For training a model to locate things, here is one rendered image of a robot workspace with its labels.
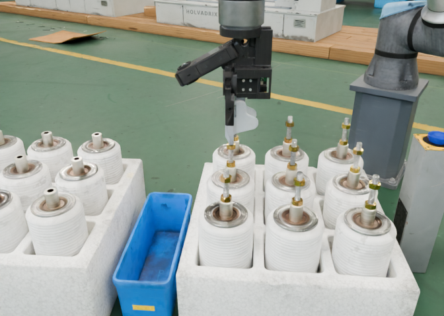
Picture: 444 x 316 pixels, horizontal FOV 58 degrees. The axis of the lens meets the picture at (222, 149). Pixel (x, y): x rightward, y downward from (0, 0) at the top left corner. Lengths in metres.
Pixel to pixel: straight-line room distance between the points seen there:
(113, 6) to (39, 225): 3.39
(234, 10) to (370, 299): 0.51
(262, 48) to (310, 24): 2.21
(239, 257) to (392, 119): 0.71
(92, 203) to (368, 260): 0.53
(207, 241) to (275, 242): 0.11
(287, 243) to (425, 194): 0.36
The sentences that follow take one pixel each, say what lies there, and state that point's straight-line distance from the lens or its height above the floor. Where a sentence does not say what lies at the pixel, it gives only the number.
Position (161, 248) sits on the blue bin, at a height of 0.00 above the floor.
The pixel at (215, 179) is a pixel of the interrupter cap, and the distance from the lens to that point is 0.79.
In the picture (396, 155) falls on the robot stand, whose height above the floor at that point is 0.10.
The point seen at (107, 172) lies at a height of 0.20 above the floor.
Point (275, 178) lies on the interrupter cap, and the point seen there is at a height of 0.25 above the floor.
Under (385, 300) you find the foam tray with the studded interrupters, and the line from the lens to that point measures 0.73.
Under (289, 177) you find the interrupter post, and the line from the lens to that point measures 0.78.
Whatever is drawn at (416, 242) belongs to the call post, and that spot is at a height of 0.09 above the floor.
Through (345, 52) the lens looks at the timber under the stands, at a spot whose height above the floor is 0.06.
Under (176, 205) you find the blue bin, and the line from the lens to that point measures 1.01.
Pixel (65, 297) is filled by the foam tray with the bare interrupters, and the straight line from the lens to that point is 0.80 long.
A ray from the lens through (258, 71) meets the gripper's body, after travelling 0.67.
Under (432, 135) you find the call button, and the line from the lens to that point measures 0.89.
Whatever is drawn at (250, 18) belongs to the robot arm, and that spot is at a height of 0.56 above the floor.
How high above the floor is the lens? 0.66
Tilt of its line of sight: 27 degrees down
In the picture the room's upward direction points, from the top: straight up
